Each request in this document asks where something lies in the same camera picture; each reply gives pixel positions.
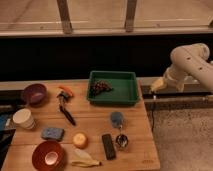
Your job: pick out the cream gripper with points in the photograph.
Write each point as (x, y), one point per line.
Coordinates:
(158, 85)

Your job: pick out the black dish brush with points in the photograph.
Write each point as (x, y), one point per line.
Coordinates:
(63, 98)

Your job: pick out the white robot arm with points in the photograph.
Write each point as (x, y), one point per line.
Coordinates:
(187, 60)

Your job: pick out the small metal cup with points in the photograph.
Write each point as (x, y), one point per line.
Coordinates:
(122, 141)

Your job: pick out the white paper cup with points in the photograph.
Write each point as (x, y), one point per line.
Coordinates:
(24, 119)

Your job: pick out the green plastic tray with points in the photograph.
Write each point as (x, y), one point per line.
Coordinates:
(124, 84)

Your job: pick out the blue grey mug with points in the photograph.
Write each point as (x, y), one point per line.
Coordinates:
(117, 119)

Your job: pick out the dark grape bunch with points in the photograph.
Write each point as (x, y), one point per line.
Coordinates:
(99, 87)

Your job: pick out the black remote control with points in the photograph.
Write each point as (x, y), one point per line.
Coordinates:
(108, 147)

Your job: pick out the orange carrot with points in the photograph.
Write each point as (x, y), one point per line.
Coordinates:
(67, 90)

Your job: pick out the yellow round fruit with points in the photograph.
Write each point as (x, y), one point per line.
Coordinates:
(80, 140)

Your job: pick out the yellow banana peel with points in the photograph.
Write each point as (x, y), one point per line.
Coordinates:
(83, 159)

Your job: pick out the blue sponge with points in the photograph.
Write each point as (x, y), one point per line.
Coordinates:
(52, 133)

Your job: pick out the purple bowl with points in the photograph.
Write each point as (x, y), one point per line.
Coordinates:
(34, 94)

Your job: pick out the red bowl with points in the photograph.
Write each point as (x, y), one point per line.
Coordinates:
(47, 156)

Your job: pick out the wooden window post right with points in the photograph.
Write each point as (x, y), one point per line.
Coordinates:
(130, 15)

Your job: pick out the wooden window post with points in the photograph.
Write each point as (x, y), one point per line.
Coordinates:
(130, 15)
(64, 16)

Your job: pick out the wooden window post left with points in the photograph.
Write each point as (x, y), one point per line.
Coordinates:
(64, 16)

